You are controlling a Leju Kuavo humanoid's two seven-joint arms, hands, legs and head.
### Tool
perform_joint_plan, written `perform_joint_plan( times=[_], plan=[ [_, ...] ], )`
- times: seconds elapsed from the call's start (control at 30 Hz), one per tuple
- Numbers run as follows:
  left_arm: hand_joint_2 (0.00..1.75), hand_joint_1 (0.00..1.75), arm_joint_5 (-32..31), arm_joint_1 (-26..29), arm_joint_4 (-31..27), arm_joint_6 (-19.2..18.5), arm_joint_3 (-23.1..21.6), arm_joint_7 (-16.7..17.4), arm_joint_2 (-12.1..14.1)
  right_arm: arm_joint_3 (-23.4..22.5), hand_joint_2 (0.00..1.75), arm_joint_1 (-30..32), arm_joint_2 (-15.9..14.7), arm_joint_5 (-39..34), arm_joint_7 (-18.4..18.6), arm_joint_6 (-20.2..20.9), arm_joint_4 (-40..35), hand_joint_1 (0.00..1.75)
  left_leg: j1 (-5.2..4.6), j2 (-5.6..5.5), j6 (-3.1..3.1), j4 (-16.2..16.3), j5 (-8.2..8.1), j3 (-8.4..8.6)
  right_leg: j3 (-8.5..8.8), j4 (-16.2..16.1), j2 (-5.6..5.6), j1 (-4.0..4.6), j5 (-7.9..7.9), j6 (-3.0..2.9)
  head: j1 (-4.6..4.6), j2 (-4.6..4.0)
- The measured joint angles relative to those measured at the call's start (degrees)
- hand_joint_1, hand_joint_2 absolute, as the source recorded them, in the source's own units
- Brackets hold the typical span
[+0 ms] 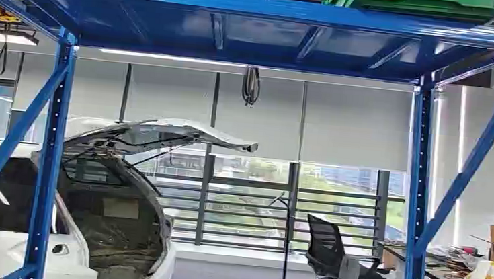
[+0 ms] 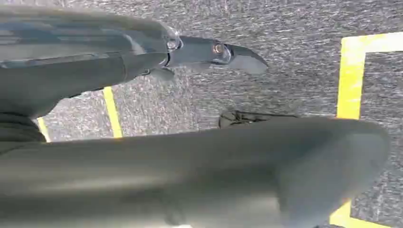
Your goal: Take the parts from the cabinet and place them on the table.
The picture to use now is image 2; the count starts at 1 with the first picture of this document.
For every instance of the ribbed grey left arm sleeve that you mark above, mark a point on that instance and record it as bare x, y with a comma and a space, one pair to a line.
19, 129

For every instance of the yellow tape strip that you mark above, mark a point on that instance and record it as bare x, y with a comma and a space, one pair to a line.
43, 129
112, 113

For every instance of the yellow tape square outline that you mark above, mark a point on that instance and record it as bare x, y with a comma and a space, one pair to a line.
349, 88

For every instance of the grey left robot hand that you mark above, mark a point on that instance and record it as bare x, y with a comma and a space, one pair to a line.
189, 176

